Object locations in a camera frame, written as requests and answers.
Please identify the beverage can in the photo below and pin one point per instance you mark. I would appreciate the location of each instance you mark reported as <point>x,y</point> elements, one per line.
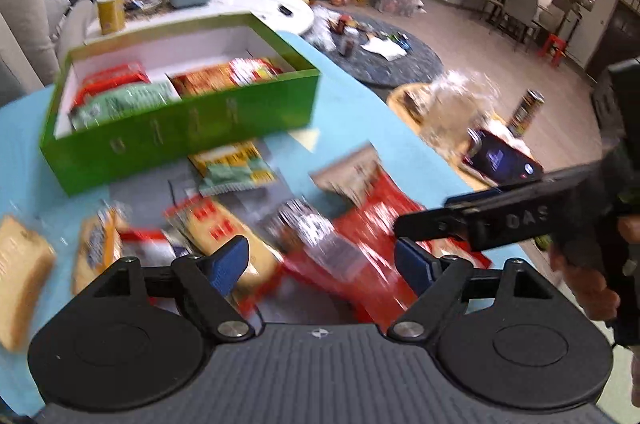
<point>525,112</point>

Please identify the large red snack bag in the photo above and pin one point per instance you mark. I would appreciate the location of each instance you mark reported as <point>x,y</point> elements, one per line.
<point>375,224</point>

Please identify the green yellow snack packet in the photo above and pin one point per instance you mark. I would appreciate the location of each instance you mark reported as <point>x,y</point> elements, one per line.
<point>232,167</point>

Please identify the silver foil snack packet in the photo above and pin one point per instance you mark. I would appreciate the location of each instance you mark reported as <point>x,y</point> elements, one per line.
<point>305,224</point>

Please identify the beige sofa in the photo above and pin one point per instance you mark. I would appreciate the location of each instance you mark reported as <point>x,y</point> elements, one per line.
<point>25,19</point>

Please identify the tan bread packet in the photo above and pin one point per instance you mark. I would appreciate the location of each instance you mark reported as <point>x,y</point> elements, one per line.
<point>22,279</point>

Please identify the yellow red snack packet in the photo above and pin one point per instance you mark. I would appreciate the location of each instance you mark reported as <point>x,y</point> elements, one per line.
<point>215,224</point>

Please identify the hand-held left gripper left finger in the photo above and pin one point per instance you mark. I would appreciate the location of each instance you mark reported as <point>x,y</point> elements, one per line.
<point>231,260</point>

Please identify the white paper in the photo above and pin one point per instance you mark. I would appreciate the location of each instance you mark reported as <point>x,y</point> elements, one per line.
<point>384,49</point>

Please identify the small black object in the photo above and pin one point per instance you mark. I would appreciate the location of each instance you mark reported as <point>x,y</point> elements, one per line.
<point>287,10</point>

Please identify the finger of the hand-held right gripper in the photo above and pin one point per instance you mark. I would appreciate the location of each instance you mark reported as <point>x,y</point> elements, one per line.
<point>430,223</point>

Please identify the blue label cracker packet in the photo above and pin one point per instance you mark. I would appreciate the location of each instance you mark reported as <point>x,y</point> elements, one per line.
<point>97,246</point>

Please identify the person's right hand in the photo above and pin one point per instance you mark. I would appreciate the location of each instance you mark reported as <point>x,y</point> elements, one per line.
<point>585,289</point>

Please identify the red stool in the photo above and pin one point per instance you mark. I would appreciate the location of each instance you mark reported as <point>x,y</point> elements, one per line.
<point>554,47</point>

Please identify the small red box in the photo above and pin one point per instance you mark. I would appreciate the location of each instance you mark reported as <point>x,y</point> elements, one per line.
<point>342,25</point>

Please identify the clear plastic bag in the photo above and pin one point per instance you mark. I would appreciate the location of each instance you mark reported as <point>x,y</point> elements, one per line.
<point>455,109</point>

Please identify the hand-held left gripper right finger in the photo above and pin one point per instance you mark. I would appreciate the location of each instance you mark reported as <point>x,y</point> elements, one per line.
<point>412,265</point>

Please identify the red white snack packet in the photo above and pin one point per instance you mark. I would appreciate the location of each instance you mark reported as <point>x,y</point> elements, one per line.
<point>255,70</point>

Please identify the orange snack packet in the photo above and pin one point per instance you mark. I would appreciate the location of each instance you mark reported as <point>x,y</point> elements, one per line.
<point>205,79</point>

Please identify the white round table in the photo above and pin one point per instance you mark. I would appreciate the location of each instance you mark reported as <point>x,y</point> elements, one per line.
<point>265,7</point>

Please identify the yellow can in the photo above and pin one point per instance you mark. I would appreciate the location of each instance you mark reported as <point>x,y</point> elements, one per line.
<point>110,12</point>

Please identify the clear storage box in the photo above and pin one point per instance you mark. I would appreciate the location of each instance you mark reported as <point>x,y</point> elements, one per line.
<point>400,2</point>

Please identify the black phone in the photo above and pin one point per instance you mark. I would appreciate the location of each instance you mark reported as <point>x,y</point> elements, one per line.
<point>500,159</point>

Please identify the green cardboard box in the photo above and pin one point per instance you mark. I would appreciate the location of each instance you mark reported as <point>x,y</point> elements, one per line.
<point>175,129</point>

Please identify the grey pad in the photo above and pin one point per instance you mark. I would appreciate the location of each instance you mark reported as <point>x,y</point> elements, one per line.
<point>145,199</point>

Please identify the small red white packet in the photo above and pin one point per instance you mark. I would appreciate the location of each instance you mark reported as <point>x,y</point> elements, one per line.
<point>147,246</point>

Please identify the round grey rug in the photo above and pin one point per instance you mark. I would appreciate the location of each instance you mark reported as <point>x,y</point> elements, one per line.
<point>400,67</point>

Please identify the dark glass jar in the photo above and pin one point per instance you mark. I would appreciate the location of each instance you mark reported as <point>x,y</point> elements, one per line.
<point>348,42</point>

